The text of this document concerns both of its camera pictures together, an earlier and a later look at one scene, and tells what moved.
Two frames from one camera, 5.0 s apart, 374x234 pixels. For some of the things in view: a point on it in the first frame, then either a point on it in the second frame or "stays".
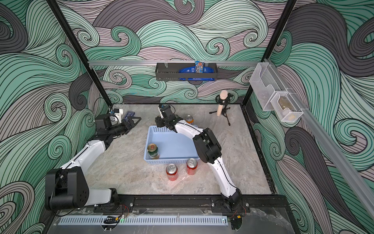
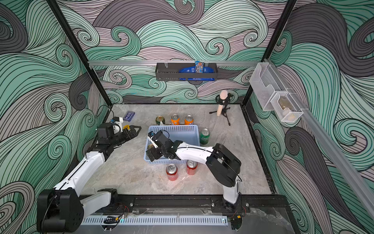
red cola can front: (172, 171) stays
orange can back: (189, 119) stays
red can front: (191, 165) stays
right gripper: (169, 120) to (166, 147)
